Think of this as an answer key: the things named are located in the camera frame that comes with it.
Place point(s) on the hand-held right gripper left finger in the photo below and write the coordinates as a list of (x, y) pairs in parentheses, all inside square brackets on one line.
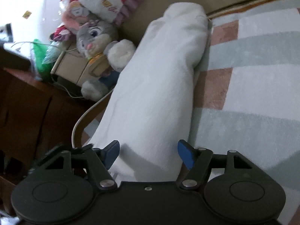
[(112, 152)]

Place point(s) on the green plastic bag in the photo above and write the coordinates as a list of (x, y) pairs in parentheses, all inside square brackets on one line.
[(39, 63)]

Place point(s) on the cream bedside cabinet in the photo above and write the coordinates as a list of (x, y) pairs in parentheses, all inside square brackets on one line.
[(70, 68)]

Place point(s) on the white quilted bedspread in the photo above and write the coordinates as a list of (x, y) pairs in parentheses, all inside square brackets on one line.
[(103, 2)]

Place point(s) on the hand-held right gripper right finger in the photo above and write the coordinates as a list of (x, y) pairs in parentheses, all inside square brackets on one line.
[(186, 155)]

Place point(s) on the red pink plush toy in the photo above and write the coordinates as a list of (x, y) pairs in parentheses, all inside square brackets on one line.
[(70, 21)]

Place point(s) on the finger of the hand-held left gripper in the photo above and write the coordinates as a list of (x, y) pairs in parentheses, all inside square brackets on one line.
[(80, 148)]

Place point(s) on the white fleece jacket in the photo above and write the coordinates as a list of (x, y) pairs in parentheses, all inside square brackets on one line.
[(152, 86)]

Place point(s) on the checkered rug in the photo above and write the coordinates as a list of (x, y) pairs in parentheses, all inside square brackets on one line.
[(257, 86)]

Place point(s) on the brown wooden dresser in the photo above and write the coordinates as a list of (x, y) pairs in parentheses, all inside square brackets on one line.
[(35, 112)]

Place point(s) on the grey bunny plush toy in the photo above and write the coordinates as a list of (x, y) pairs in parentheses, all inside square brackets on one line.
[(93, 32)]

